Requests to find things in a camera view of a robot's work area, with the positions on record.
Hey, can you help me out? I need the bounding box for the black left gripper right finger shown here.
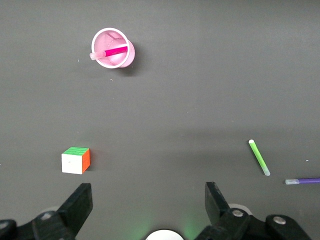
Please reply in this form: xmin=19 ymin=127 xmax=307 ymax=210
xmin=194 ymin=181 xmax=312 ymax=240

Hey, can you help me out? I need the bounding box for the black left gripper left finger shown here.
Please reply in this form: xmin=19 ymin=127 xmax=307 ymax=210
xmin=0 ymin=182 xmax=94 ymax=240

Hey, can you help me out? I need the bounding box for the pink marker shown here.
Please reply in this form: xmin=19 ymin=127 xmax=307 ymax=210
xmin=89 ymin=45 xmax=129 ymax=61

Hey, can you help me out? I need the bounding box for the multicoloured puzzle cube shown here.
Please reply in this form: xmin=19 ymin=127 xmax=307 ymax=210
xmin=61 ymin=146 xmax=91 ymax=175

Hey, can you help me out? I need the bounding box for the green marker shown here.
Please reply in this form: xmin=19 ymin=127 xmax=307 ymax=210
xmin=248 ymin=139 xmax=271 ymax=177

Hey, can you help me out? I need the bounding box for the purple marker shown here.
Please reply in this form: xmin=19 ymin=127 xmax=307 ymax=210
xmin=285 ymin=177 xmax=320 ymax=186

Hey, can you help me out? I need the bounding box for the pink mesh cup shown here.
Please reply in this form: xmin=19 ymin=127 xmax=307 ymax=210
xmin=90 ymin=27 xmax=136 ymax=69

